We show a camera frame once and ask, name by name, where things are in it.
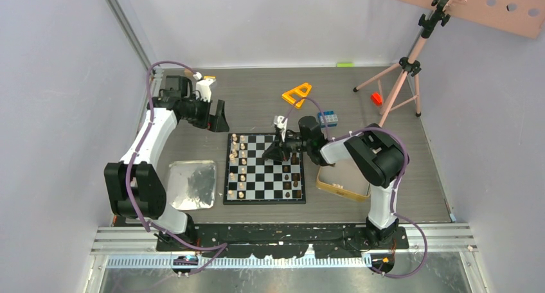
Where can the dark chess piece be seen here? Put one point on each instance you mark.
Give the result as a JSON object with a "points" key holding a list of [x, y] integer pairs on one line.
{"points": [[294, 159]]}

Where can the gold square metal tin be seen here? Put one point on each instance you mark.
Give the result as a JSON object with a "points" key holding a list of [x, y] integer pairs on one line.
{"points": [[345, 180]]}

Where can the green block at wall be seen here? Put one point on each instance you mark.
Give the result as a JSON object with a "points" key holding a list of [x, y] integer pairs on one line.
{"points": [[344, 64]]}

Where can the yellow triangle toy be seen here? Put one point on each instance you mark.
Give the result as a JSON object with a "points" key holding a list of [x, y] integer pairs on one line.
{"points": [[295, 95]]}

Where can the pink tripod stand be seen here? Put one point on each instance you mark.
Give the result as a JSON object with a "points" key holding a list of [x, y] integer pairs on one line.
{"points": [[407, 69]]}

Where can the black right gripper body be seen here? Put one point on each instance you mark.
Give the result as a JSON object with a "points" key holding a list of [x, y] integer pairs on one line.
{"points": [[294, 143]]}

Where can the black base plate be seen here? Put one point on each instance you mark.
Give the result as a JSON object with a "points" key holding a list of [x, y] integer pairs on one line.
{"points": [[292, 240]]}

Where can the blue and grey lego block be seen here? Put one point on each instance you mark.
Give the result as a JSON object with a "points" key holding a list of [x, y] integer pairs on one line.
{"points": [[327, 119]]}

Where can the red block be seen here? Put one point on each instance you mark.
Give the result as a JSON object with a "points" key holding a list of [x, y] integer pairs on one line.
{"points": [[376, 98]]}

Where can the silver tin lid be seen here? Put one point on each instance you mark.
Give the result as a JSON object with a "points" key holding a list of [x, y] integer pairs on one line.
{"points": [[191, 185]]}

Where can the pink perforated board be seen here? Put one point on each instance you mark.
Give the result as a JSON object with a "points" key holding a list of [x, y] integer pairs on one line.
{"points": [[520, 17]]}

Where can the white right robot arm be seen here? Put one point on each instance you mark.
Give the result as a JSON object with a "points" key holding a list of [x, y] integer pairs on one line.
{"points": [[378, 154]]}

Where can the black and white chessboard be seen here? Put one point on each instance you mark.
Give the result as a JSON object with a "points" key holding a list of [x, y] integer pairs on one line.
{"points": [[252, 180]]}

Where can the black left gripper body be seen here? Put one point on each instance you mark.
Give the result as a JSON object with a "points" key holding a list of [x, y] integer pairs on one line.
{"points": [[198, 113]]}

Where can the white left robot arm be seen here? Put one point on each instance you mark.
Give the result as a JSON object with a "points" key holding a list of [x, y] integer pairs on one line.
{"points": [[133, 185]]}

